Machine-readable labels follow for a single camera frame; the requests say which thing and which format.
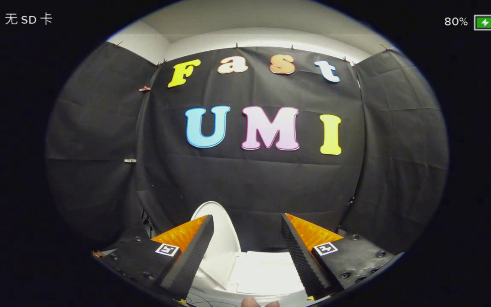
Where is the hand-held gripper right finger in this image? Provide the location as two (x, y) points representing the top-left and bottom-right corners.
(280, 213), (395, 299)

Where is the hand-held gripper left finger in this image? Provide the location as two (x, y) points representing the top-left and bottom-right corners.
(101, 214), (215, 301)

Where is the white toilet lid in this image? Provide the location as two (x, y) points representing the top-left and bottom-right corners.
(190, 201), (243, 290)

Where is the white toilet body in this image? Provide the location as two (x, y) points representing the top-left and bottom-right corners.
(188, 251), (310, 304)

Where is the black backdrop cloth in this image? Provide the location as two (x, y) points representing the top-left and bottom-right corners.
(44, 41), (449, 256)

